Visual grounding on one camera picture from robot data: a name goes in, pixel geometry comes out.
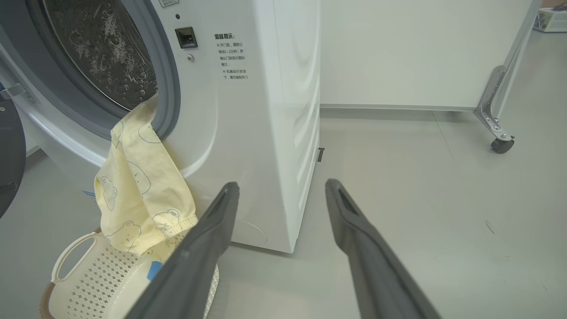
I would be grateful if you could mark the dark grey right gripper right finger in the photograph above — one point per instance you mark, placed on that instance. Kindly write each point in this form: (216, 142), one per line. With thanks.
(376, 270)

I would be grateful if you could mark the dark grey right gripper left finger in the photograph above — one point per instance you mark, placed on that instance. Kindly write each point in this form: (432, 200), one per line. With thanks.
(195, 266)

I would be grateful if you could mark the yellow bear print pants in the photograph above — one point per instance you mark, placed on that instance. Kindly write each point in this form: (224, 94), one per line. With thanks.
(137, 186)

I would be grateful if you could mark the washing machine door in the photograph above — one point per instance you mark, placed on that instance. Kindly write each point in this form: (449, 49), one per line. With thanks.
(9, 168)

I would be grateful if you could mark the white washing machine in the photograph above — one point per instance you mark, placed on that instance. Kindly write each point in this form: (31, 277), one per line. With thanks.
(266, 133)

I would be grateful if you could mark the black door latch socket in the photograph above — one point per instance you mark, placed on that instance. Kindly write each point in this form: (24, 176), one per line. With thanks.
(186, 37)

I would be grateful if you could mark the stainless steel washing machine drum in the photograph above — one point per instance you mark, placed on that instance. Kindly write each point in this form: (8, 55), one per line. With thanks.
(110, 53)

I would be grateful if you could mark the metal door hinge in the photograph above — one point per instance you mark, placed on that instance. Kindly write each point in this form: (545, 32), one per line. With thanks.
(11, 91)

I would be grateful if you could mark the cream perforated laundry basket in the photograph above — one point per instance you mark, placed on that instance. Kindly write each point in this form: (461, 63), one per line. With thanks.
(88, 283)

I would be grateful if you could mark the blue energy label sticker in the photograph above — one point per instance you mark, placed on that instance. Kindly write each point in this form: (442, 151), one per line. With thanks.
(90, 194)

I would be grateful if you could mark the white rolling partition board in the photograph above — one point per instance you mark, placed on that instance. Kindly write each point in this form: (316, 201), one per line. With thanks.
(421, 53)

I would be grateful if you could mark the grey warning sticker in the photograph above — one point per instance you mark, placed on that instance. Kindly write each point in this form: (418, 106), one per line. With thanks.
(169, 3)

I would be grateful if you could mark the white mesh storage box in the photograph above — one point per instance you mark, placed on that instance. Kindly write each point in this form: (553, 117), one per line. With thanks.
(551, 20)

